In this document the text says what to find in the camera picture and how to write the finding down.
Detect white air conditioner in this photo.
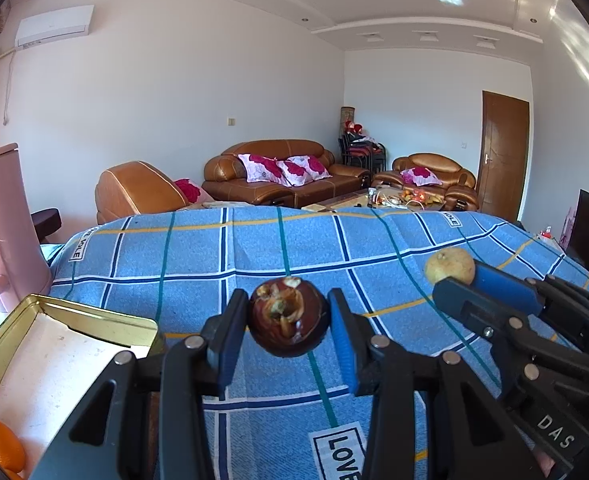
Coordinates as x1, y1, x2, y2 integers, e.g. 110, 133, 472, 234
15, 5, 96, 50

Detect large orange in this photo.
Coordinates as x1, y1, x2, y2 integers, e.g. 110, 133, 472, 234
0, 420, 26, 472

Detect pink electric kettle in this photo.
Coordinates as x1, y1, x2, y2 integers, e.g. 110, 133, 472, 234
0, 143, 51, 313

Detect white pillow with red flowers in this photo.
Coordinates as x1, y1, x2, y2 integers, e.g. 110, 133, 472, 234
277, 155, 332, 186
400, 166, 440, 187
238, 153, 285, 183

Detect stacked dark chairs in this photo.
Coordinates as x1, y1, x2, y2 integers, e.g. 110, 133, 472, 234
341, 132, 386, 173

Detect brown leather armchair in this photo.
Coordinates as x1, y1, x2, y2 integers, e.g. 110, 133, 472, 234
374, 153, 480, 211

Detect brown leather recliner chair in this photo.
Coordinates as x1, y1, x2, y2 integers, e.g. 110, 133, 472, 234
95, 161, 210, 225

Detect gold metal tin box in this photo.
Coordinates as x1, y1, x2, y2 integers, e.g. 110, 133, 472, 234
0, 294, 165, 480

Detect red flowered cushion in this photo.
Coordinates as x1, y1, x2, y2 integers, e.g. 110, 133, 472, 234
173, 178, 202, 202

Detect dark side table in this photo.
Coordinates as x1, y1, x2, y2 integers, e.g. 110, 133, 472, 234
31, 208, 64, 246

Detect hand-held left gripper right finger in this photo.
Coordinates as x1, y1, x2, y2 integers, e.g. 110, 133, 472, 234
327, 288, 540, 480

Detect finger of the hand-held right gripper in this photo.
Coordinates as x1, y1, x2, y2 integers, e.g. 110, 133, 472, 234
433, 277, 540, 401
474, 260, 589, 376

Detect blue checked cloth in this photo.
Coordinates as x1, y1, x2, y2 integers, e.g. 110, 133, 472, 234
0, 207, 589, 480

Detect brown wooden door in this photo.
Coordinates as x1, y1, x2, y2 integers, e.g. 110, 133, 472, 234
475, 90, 530, 223

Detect dark brown mangosteen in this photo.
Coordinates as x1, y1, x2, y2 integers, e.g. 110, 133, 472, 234
248, 276, 331, 358

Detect small yellow-green fruit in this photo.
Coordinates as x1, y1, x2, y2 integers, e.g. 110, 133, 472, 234
424, 247, 476, 286

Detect brown leather sofa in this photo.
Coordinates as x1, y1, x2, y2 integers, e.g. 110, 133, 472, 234
202, 139, 372, 207

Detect wooden coffee table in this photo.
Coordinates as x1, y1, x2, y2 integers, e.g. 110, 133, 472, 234
301, 186, 447, 211

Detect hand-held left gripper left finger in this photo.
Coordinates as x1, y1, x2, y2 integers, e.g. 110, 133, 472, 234
29, 288, 250, 480

